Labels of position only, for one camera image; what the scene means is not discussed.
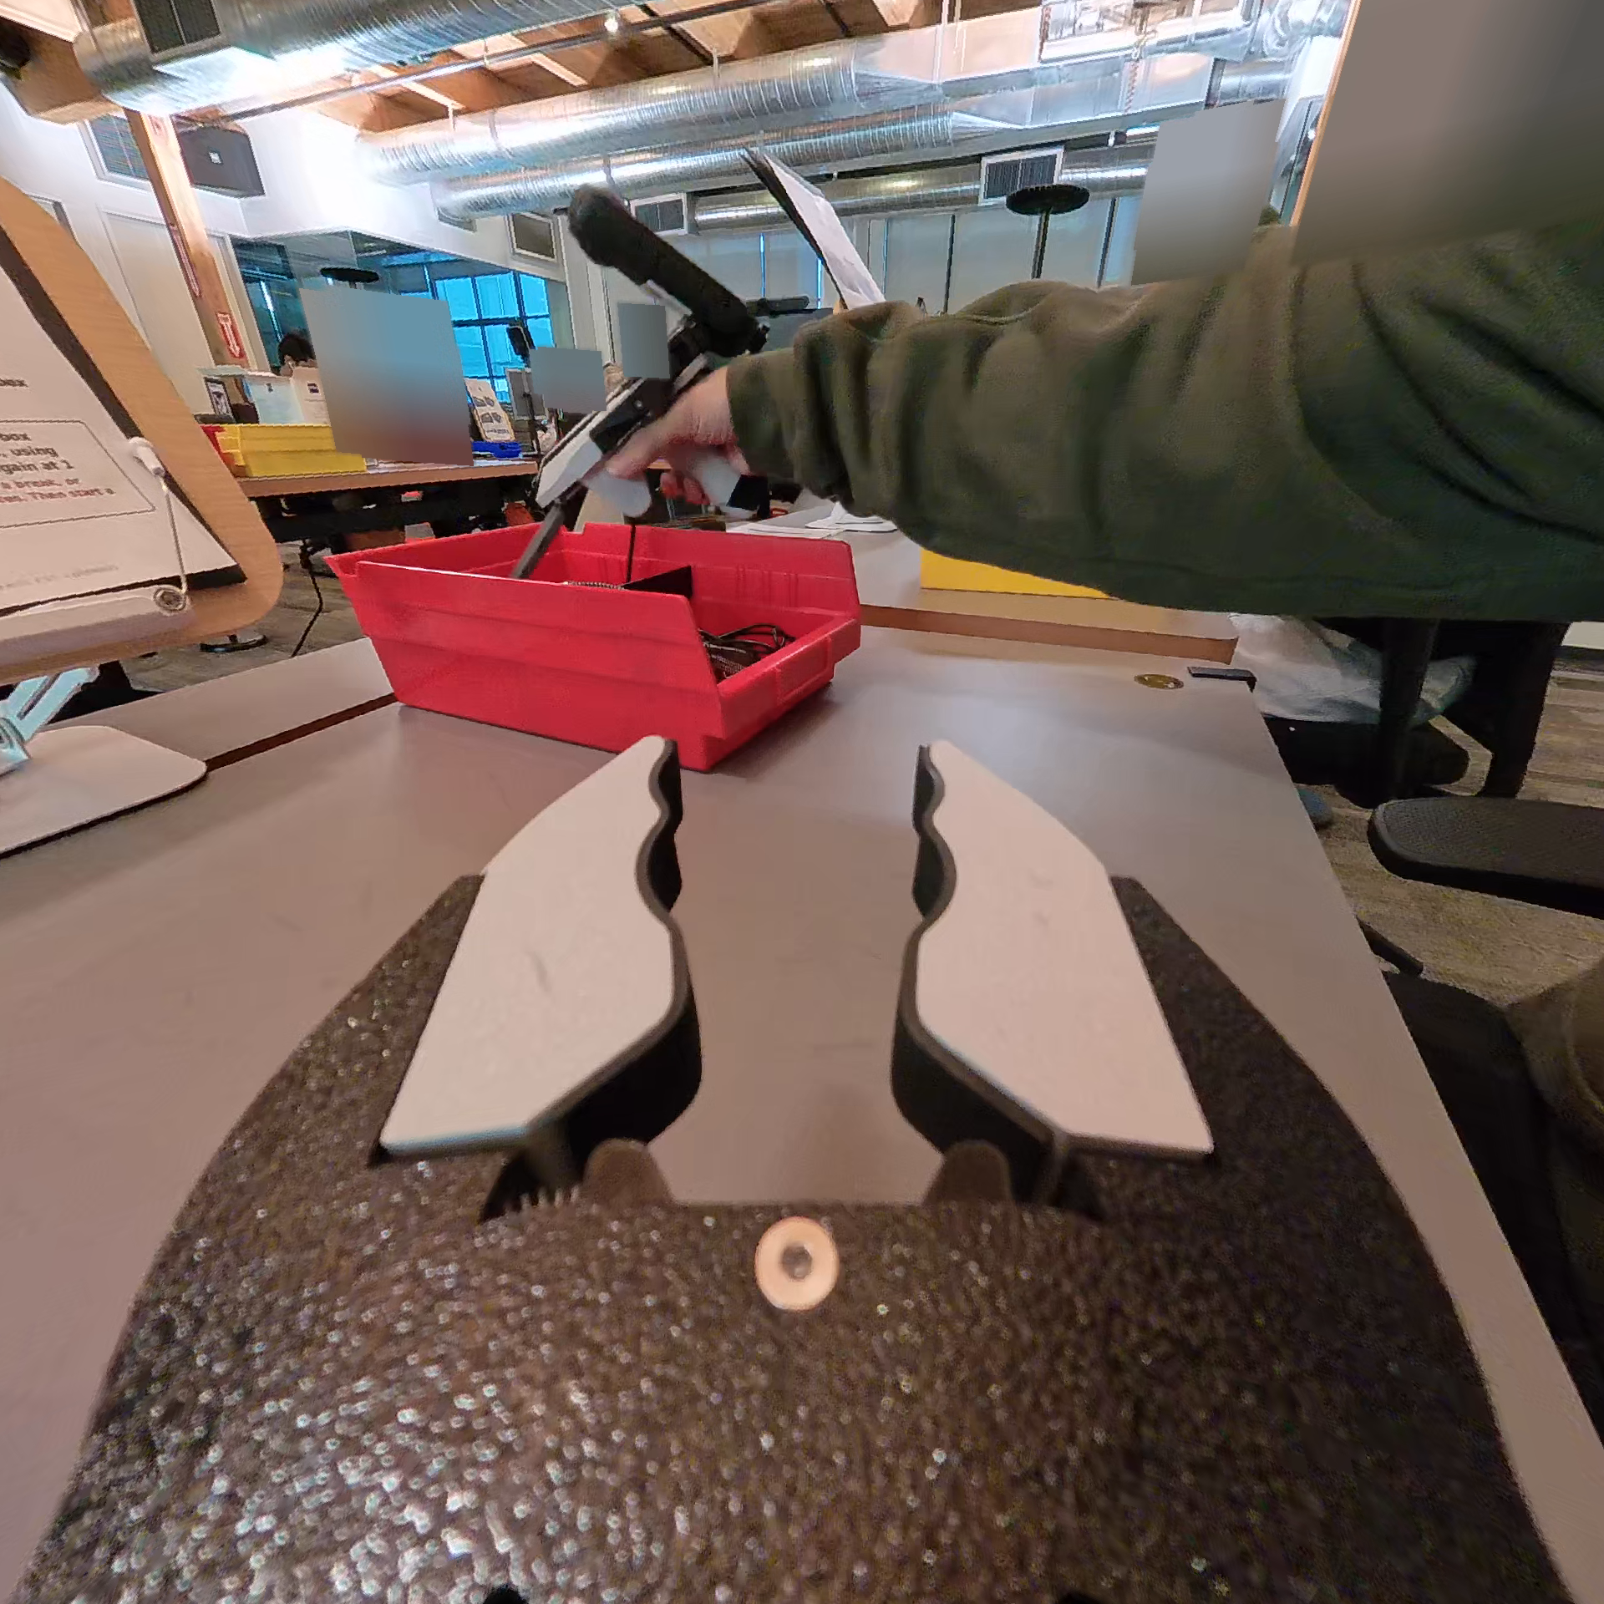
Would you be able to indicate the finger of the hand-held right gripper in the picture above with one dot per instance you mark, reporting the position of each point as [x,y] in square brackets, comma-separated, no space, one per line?
[577,460]

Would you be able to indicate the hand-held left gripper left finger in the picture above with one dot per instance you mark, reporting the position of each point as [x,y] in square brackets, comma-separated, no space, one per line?
[552,964]

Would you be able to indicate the yellow box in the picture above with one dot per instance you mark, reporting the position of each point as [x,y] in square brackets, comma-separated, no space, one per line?
[990,578]

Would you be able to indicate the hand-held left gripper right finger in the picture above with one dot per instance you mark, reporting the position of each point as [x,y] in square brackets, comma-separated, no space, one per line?
[1046,977]

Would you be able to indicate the silver ventilation duct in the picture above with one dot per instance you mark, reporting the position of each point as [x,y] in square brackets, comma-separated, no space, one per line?
[313,44]
[751,100]

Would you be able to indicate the black round floor lamp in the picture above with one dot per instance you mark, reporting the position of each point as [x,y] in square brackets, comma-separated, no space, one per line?
[1046,196]
[349,271]

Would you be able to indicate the wooden sign board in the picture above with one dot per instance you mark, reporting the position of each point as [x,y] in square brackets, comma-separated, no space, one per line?
[163,387]

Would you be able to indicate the yellow plastic bin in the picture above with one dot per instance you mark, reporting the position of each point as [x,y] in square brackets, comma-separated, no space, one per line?
[270,436]
[308,462]

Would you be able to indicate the black wall speaker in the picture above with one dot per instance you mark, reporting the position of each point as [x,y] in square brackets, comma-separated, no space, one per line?
[221,157]

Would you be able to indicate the white plastic bag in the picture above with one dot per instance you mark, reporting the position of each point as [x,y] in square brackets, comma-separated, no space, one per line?
[1304,656]

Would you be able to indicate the red plastic bin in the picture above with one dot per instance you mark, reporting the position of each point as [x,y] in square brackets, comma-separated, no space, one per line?
[540,651]

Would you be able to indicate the person's right forearm green sleeve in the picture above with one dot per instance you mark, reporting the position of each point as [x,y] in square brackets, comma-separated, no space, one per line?
[1128,438]

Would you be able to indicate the person's right hand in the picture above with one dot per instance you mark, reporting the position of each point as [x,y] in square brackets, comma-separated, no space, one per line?
[692,423]

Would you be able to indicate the white stand base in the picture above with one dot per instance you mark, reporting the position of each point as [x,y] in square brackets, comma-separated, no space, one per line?
[87,783]

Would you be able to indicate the wooden background table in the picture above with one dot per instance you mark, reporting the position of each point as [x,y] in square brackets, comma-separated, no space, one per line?
[413,476]

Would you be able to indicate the white instruction sheet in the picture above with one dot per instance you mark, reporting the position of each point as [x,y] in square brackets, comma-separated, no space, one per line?
[64,476]

